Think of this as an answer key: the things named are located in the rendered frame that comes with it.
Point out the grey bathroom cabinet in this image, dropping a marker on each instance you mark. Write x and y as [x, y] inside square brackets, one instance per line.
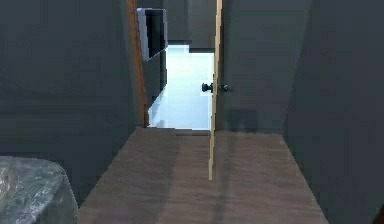
[156, 78]

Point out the black round door knob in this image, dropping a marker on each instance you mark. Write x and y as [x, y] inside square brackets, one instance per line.
[206, 87]
[224, 87]

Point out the light wooden room door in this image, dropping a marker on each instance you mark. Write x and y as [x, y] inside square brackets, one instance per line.
[215, 66]

